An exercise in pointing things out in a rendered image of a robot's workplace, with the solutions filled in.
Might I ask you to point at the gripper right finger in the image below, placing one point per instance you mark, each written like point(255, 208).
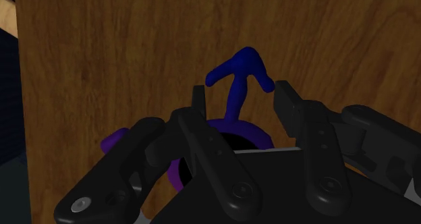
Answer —
point(320, 157)

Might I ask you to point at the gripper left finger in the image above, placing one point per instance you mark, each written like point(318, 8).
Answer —
point(210, 151)

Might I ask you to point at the brown wooden table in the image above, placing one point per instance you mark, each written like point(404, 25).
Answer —
point(98, 52)

